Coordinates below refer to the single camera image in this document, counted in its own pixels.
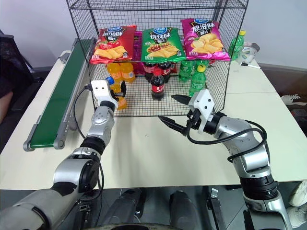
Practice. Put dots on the green conveyor belt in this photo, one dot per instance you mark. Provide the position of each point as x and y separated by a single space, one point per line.
61 88

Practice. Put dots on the orange soda bottle blue cap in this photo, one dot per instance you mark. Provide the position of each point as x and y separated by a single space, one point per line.
121 103

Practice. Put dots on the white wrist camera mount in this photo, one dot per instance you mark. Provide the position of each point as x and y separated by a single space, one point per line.
204 103
100 91

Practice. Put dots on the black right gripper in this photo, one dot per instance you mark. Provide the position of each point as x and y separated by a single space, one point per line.
193 119

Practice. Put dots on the purple snack bag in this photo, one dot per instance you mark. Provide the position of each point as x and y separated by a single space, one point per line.
137 48

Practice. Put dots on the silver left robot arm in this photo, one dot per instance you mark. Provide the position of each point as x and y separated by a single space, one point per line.
72 172

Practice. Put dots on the white sneaker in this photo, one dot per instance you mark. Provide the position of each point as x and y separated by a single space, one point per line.
297 216
293 99
299 192

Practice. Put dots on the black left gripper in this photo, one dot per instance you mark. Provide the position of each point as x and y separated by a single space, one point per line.
117 96

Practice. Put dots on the red chips bag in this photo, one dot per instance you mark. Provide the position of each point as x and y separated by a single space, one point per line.
112 43

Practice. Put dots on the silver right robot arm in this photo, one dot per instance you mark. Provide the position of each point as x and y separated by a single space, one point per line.
249 148

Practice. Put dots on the magenta chips bag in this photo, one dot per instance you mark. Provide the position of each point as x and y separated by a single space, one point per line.
206 40

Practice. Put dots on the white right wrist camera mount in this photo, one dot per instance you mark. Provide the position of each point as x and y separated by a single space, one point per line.
204 103

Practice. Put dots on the green chips bag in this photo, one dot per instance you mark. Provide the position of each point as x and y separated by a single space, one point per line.
160 44

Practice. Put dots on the black office chair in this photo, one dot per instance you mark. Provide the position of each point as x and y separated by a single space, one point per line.
16 72

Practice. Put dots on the cola bottle red cap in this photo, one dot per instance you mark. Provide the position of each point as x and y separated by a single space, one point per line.
166 69
157 87
148 70

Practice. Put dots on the green soda bottle yellow cap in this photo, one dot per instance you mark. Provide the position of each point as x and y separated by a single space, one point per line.
237 46
197 82

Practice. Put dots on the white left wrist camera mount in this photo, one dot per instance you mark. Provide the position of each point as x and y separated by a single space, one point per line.
100 91

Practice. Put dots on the black and white marker pen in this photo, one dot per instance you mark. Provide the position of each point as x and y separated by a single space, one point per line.
250 65

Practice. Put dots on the dark rounded shape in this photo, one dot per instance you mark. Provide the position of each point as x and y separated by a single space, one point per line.
126 206
183 208

